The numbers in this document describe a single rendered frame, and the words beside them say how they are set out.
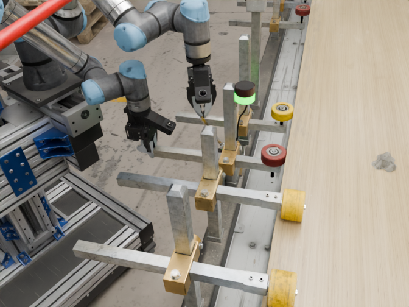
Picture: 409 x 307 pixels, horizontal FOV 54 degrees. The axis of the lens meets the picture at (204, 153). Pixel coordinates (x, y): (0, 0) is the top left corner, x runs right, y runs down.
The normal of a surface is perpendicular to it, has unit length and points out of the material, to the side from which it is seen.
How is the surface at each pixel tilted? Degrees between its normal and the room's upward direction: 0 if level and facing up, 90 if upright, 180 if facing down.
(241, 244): 0
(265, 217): 0
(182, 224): 90
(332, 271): 0
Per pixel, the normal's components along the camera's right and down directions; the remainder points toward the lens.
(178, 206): -0.25, 0.63
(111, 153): -0.06, -0.77
